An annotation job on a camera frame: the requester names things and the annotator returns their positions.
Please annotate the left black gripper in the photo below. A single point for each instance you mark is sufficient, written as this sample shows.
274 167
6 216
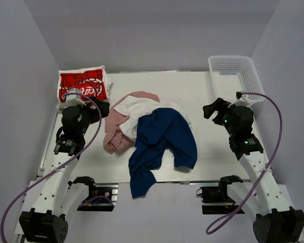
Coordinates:
105 108

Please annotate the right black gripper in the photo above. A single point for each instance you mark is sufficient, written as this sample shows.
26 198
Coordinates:
219 105

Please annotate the white t shirt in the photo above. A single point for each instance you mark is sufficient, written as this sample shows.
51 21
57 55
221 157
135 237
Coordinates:
135 108

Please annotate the pink t shirt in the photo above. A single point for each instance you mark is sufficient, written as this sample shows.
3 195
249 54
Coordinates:
115 140

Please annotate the navy blue t shirt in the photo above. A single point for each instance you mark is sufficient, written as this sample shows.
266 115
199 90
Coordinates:
164 128

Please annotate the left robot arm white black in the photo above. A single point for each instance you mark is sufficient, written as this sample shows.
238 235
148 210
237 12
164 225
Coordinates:
47 220

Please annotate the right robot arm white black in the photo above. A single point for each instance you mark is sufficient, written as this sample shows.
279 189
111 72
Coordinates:
273 217

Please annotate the red coca cola shirt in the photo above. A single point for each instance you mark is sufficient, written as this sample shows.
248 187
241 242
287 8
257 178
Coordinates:
81 84

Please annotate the folded cartoon print shirt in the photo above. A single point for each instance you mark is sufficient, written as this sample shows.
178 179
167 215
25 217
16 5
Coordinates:
108 81

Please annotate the white plastic basket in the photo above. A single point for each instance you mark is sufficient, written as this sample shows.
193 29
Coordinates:
231 74

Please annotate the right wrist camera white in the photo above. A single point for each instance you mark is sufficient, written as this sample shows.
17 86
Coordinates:
241 100

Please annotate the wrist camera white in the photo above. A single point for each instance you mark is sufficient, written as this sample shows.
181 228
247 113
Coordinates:
71 98
241 100

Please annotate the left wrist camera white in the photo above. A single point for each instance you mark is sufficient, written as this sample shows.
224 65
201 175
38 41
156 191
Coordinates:
71 98

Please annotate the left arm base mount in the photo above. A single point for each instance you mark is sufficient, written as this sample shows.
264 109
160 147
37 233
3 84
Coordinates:
98 198

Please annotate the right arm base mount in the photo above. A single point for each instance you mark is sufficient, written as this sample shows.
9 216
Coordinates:
215 200

